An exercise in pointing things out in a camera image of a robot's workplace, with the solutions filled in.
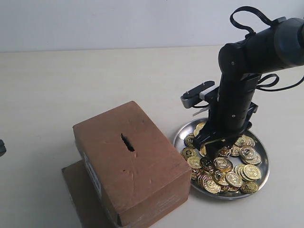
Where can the gold coin centre plate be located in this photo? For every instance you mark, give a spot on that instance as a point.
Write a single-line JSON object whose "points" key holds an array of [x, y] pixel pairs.
{"points": [[223, 164]]}

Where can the gold coin far left middle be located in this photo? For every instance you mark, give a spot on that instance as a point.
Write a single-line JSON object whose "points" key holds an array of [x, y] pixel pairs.
{"points": [[188, 152]]}

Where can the round silver metal plate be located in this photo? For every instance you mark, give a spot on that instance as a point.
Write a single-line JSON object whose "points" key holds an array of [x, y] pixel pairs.
{"points": [[179, 144]]}

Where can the gold coin right side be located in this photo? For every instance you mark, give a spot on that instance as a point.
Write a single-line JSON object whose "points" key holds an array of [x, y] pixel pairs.
{"points": [[247, 152]]}

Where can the gold coin bottom right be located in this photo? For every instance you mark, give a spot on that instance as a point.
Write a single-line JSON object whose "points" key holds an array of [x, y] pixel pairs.
{"points": [[249, 187]]}

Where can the gold coin bottom left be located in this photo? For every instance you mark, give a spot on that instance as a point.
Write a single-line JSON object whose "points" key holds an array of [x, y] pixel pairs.
{"points": [[210, 185]]}

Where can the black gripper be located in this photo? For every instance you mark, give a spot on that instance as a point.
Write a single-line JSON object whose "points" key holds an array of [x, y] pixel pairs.
{"points": [[229, 114]]}

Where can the gold coin far left upper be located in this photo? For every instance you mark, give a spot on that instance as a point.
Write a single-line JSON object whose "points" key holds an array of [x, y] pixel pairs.
{"points": [[188, 141]]}

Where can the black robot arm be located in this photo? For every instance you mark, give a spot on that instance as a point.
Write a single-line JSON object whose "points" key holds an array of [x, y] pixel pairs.
{"points": [[242, 65]]}

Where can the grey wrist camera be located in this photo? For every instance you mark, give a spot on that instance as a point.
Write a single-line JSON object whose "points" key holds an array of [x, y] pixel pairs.
{"points": [[192, 97]]}

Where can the brown cardboard box with slot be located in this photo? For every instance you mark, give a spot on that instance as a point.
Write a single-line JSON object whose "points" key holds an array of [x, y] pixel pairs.
{"points": [[130, 175]]}

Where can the black object left edge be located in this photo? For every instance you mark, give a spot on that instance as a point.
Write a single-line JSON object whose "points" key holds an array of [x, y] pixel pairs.
{"points": [[2, 148]]}

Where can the gold coin bottom centre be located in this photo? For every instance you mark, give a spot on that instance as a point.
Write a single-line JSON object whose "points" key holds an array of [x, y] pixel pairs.
{"points": [[234, 179]]}

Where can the gold coin lower centre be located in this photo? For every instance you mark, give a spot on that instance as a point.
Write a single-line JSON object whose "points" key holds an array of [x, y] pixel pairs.
{"points": [[220, 178]]}

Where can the gold coin left lower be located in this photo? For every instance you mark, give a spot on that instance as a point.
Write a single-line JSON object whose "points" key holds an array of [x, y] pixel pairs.
{"points": [[206, 164]]}

